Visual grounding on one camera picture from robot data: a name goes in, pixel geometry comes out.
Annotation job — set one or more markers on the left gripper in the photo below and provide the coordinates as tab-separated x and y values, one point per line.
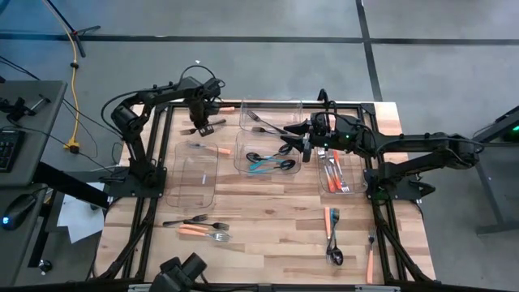
202	101

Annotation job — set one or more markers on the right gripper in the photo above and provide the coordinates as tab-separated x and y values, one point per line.
324	131

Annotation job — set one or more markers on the black auxiliary robot arm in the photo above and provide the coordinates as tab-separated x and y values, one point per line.
178	271

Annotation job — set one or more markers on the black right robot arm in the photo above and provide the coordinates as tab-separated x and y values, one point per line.
425	146

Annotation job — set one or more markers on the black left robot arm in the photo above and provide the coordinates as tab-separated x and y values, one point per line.
129	121

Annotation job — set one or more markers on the clear plastic bin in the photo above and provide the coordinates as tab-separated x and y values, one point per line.
357	178
280	117
190	186
267	142

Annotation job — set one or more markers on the black table clamp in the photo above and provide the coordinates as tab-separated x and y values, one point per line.
323	97

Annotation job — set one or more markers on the black tripod stand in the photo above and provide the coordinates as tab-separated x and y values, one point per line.
80	46

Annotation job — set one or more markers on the white paper sheet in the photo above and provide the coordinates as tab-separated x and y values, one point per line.
77	219

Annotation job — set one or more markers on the grey desk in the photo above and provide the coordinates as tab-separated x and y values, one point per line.
40	134

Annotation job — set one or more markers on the black clamp tool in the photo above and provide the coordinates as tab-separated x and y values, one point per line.
18	109

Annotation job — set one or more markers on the black keyboard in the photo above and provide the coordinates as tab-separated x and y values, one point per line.
10	150

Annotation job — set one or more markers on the black side table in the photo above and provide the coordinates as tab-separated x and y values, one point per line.
503	121

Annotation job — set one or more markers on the black computer mouse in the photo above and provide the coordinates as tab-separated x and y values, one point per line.
20	209

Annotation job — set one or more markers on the black round knob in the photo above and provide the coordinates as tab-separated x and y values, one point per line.
45	265

